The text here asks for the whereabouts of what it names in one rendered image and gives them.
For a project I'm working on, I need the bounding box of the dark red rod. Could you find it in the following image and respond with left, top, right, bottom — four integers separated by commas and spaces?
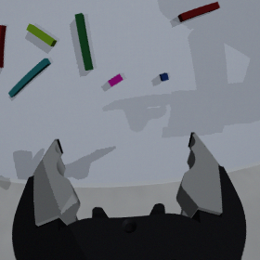
178, 2, 220, 22
0, 25, 7, 68

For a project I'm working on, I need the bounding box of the small magenta block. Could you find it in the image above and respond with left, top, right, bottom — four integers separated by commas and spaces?
108, 73, 123, 86

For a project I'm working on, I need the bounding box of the dark green rod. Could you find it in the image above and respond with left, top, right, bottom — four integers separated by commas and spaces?
75, 13, 94, 71

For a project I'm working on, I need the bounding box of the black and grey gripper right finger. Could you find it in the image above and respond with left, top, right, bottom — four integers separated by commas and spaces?
176, 132, 246, 260

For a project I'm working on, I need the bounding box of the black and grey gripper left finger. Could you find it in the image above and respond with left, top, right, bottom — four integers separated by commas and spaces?
12, 139, 81, 260

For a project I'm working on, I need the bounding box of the lime green rod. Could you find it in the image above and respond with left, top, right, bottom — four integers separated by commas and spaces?
26, 23, 57, 46

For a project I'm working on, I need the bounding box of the small dark blue block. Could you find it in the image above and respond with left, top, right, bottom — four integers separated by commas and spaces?
160, 72, 169, 81

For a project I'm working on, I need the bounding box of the turquoise rod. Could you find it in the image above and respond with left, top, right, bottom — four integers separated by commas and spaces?
8, 58, 51, 98

